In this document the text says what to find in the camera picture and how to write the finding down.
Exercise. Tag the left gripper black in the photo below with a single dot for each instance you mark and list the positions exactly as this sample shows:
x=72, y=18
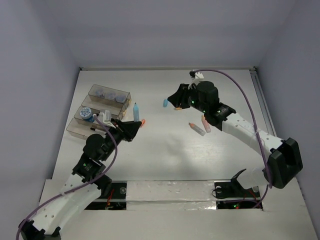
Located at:
x=127, y=129

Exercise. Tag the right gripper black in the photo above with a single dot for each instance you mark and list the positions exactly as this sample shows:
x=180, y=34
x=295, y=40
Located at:
x=179, y=97

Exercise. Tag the blue marker cap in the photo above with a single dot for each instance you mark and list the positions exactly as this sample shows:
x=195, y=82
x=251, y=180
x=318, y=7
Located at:
x=165, y=103

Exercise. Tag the blue highlighter marker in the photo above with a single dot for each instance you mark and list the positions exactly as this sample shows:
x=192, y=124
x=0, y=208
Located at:
x=136, y=113

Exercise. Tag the clear bead cup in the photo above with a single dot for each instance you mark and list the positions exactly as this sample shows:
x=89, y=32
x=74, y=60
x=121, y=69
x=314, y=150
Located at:
x=110, y=95
x=99, y=92
x=121, y=98

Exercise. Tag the orange highlighter marker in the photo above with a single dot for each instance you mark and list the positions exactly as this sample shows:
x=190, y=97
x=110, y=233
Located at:
x=206, y=125

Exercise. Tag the black white pen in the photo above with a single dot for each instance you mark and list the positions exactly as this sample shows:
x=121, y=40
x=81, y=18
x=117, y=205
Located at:
x=98, y=130

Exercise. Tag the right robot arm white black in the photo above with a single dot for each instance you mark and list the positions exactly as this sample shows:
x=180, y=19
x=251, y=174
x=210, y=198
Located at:
x=227, y=120

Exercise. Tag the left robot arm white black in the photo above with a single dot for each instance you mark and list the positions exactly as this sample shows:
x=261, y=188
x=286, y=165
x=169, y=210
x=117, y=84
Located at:
x=87, y=182

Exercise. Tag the clear grey highlighter marker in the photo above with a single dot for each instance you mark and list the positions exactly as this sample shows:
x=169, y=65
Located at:
x=197, y=129

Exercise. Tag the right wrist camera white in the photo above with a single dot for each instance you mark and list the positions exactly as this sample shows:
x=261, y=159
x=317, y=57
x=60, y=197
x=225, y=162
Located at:
x=196, y=78

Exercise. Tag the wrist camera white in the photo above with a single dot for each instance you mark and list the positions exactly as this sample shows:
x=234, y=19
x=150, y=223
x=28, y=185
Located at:
x=196, y=78
x=104, y=117

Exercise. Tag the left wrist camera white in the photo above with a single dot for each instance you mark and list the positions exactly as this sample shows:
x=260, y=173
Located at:
x=104, y=117

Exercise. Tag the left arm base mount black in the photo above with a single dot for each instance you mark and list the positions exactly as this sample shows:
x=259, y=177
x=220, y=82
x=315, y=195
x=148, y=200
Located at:
x=115, y=200

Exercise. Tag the aluminium rail right side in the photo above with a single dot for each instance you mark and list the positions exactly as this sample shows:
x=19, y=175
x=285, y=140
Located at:
x=270, y=120

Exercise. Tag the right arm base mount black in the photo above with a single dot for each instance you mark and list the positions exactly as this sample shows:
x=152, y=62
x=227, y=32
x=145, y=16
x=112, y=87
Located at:
x=230, y=195

